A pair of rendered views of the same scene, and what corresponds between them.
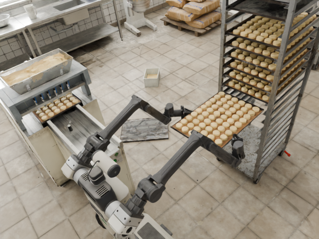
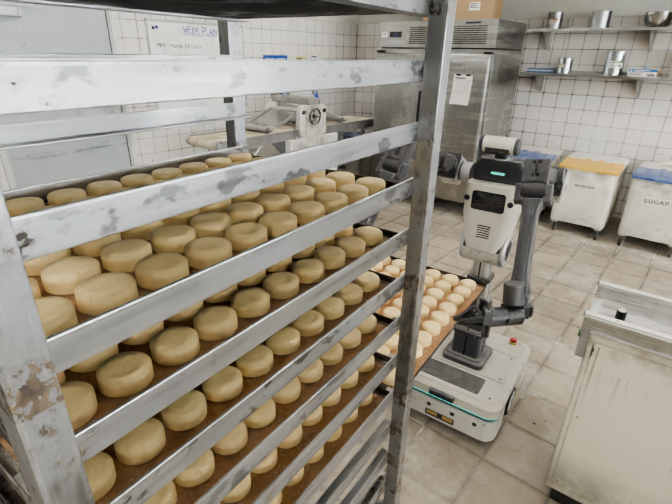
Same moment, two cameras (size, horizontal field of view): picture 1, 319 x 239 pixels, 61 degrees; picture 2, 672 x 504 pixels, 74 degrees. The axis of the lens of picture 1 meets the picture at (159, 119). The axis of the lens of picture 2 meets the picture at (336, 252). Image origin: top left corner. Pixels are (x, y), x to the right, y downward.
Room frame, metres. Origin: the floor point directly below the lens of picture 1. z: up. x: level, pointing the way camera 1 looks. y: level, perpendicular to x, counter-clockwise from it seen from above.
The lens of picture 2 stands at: (2.50, -0.90, 1.70)
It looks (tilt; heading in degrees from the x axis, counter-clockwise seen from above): 24 degrees down; 163
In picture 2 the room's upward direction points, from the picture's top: 1 degrees clockwise
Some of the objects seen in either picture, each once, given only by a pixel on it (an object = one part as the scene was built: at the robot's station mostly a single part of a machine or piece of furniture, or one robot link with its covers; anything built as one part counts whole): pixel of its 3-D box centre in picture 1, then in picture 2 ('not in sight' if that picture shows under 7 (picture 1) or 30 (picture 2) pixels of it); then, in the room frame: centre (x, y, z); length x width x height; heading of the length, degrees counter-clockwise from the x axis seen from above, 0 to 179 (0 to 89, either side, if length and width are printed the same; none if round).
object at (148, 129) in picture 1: (144, 128); not in sight; (2.52, 0.21, 0.01); 0.60 x 0.40 x 0.03; 85
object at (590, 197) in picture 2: not in sight; (586, 194); (-1.14, 2.96, 0.38); 0.64 x 0.54 x 0.77; 125
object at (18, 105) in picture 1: (49, 95); not in sight; (2.09, 0.97, 1.01); 0.72 x 0.33 x 0.34; 127
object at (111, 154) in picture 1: (107, 162); (589, 326); (1.40, 0.45, 0.77); 0.24 x 0.04 x 0.14; 127
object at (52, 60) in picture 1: (38, 69); not in sight; (2.09, 0.97, 1.28); 0.54 x 0.27 x 0.06; 127
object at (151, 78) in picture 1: (152, 77); not in sight; (3.59, 0.02, 0.08); 0.30 x 0.22 x 0.16; 169
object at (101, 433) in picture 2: (249, 30); (294, 300); (2.01, -0.81, 1.41); 0.64 x 0.03 x 0.03; 129
